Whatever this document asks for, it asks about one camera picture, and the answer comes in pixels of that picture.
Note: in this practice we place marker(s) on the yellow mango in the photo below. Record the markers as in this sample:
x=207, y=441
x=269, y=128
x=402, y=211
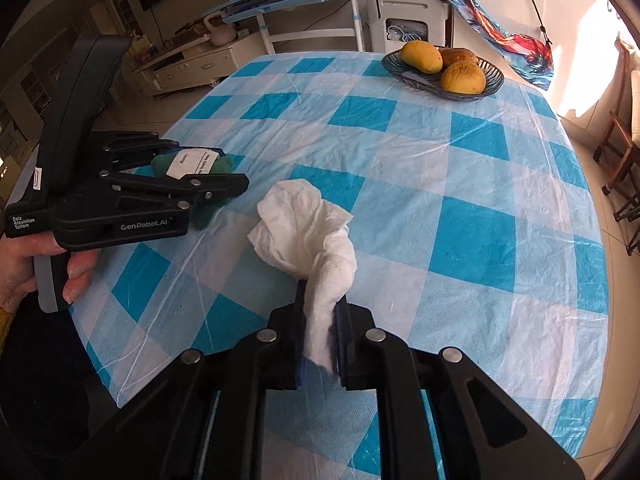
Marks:
x=462, y=79
x=460, y=55
x=422, y=56

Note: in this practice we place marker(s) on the colourful hanging bag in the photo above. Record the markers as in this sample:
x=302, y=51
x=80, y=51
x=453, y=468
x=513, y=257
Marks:
x=480, y=15

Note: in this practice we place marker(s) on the person's dark clothing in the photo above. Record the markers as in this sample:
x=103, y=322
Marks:
x=45, y=385

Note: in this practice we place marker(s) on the cream television cabinet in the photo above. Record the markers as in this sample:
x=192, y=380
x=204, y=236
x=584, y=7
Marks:
x=200, y=65

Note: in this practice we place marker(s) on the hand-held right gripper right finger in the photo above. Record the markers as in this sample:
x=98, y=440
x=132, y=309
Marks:
x=341, y=340

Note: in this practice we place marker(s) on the blue checked tablecloth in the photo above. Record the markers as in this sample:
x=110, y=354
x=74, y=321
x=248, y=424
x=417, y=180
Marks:
x=450, y=185

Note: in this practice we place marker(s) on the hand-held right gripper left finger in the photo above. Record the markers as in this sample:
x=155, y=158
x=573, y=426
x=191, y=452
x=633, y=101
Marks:
x=300, y=320

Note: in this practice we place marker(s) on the brown wooden chair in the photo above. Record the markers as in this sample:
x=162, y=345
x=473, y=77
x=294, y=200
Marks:
x=612, y=130

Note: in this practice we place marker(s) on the dark woven fruit basket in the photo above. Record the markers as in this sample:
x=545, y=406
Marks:
x=492, y=81

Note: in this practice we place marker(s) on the white tissue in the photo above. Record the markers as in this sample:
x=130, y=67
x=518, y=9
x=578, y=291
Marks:
x=300, y=230

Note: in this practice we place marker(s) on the person's left hand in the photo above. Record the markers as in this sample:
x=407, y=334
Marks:
x=20, y=270

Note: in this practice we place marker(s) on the pink kettlebell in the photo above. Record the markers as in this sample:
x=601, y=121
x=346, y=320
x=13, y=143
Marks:
x=220, y=35

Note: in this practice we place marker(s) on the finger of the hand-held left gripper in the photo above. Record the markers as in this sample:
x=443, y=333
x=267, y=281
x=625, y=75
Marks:
x=220, y=187
x=150, y=142

